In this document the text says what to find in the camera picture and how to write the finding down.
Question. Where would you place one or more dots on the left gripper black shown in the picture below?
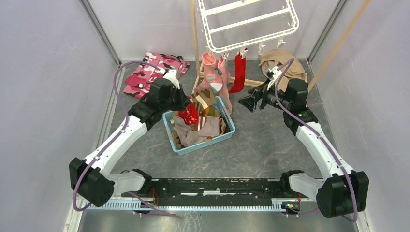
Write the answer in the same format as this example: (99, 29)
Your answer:
(183, 101)

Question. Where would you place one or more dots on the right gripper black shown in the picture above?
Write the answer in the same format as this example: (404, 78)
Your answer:
(250, 101)

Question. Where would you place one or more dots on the red sock white stars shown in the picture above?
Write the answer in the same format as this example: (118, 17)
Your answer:
(189, 115)

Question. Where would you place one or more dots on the brown striped sock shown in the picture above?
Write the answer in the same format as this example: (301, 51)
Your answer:
(203, 99)

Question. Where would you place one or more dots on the red sock white trim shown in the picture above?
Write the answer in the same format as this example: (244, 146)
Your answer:
(240, 74)

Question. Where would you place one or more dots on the pink sock green patches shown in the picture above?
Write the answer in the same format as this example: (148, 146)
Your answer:
(212, 75)

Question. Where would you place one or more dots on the white clip hanger frame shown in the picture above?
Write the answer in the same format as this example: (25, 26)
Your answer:
(242, 24)

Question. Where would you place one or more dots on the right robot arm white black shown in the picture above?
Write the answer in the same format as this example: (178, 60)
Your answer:
(342, 190)

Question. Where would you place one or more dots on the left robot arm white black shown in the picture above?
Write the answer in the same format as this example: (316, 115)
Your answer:
(91, 177)

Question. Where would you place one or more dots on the brown beige socks pile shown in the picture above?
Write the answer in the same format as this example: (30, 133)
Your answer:
(206, 129)

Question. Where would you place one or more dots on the blue plastic basket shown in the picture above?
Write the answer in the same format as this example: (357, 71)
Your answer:
(227, 135)

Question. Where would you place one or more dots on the pink camouflage cloth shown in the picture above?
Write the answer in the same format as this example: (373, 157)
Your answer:
(139, 82)

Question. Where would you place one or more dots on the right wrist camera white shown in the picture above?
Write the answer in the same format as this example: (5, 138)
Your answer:
(273, 73)

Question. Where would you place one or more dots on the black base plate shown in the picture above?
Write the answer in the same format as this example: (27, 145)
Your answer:
(217, 191)

